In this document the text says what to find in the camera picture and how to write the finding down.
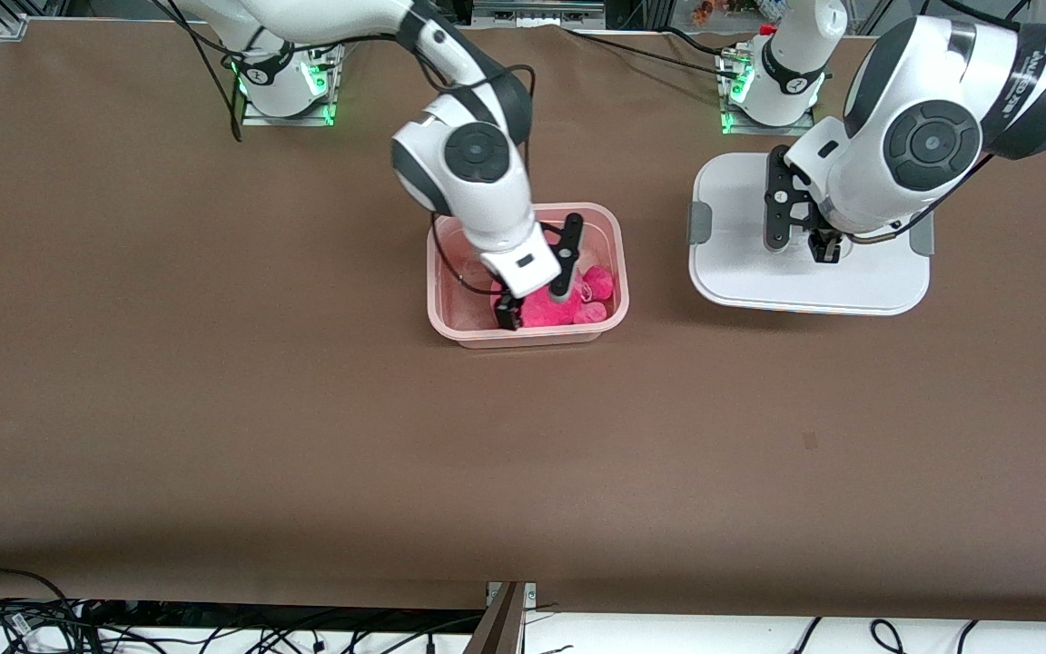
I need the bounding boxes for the pink plush toy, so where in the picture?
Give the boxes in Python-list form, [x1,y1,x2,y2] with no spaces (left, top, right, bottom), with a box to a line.
[491,265,619,330]

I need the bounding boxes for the white box lid grey latches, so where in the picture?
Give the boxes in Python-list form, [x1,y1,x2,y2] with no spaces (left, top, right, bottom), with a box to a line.
[688,152,933,317]

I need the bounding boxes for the pink translucent plastic box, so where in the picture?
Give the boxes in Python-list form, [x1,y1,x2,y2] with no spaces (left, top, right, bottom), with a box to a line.
[426,202,630,349]

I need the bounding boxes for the brown table cover sheet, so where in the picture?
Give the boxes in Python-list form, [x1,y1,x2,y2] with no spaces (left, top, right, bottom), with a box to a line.
[0,18,1046,623]

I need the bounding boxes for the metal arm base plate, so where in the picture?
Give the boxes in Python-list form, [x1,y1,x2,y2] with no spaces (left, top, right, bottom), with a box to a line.
[242,41,340,126]
[721,45,816,137]

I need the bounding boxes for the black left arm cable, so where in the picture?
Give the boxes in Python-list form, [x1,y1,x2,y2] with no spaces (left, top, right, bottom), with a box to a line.
[845,153,996,246]

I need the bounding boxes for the black cable across table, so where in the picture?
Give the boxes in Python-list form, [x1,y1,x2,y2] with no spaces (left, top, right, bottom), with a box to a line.
[564,25,746,83]

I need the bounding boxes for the metal frame rail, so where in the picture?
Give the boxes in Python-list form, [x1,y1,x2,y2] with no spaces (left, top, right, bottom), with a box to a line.
[471,0,606,28]

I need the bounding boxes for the brown post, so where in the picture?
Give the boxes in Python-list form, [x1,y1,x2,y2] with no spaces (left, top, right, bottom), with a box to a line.
[464,581,528,654]

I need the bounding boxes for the black cable tangle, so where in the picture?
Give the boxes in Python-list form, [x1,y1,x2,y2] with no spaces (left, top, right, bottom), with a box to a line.
[78,607,488,654]

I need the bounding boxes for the black looped cable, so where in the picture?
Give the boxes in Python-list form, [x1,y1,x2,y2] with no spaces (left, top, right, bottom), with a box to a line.
[0,568,84,654]

